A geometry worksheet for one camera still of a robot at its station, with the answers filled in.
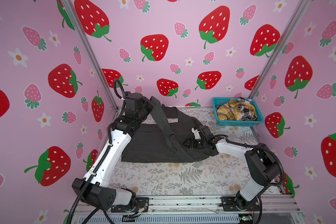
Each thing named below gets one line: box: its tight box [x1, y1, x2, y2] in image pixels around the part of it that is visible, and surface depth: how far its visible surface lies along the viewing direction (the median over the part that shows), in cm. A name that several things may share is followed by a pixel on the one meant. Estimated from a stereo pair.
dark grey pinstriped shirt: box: [120, 96, 219, 163], surface depth 91 cm
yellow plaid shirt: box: [216, 98, 257, 121], surface depth 106 cm
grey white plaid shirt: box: [237, 96, 258, 121], surface depth 106 cm
